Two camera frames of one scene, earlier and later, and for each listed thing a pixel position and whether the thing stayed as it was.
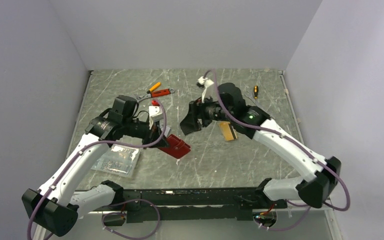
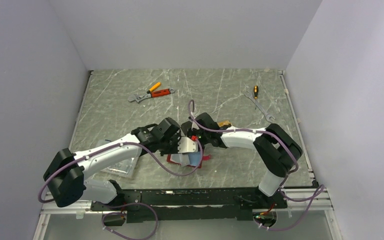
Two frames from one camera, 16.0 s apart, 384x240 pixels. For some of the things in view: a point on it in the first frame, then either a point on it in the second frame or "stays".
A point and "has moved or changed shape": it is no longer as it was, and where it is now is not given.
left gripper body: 140,129 -> 169,146
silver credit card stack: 167,131 has moved or changed shape
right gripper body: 215,111 -> 202,137
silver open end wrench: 252,98 stays
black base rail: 192,204 stays
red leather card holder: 177,148 has moved or changed shape
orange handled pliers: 156,85 stays
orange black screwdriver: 256,90 stays
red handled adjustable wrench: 156,93 stays
